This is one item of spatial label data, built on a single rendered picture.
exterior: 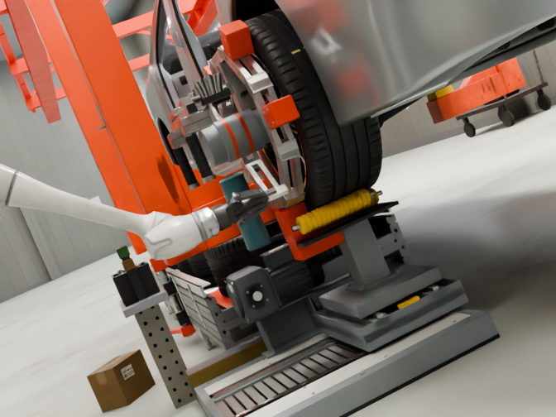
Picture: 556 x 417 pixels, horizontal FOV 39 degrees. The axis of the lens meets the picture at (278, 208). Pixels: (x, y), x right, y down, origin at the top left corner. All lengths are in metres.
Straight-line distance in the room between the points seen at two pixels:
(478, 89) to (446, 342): 3.44
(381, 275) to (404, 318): 0.23
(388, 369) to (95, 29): 1.62
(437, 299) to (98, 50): 1.50
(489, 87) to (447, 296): 3.29
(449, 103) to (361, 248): 2.99
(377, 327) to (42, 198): 1.04
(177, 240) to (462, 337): 0.86
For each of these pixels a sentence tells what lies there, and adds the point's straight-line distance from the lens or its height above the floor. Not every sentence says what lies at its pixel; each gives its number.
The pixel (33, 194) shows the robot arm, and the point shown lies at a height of 0.90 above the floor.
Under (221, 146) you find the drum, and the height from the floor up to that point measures 0.83.
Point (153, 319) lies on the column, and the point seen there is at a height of 0.35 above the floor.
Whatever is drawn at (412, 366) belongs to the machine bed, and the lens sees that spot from 2.29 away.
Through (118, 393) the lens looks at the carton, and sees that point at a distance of 3.56.
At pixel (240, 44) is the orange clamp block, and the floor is 1.09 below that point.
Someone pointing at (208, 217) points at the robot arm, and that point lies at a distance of 2.25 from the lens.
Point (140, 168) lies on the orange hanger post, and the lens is 2.93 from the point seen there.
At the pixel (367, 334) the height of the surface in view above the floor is 0.14.
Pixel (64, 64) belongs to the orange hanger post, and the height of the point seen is 1.75.
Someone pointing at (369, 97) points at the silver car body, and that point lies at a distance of 1.94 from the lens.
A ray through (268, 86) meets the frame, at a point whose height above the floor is 0.94.
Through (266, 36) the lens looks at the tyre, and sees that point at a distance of 2.38.
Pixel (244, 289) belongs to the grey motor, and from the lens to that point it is 2.76.
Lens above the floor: 0.74
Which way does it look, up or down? 3 degrees down
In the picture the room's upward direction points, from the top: 23 degrees counter-clockwise
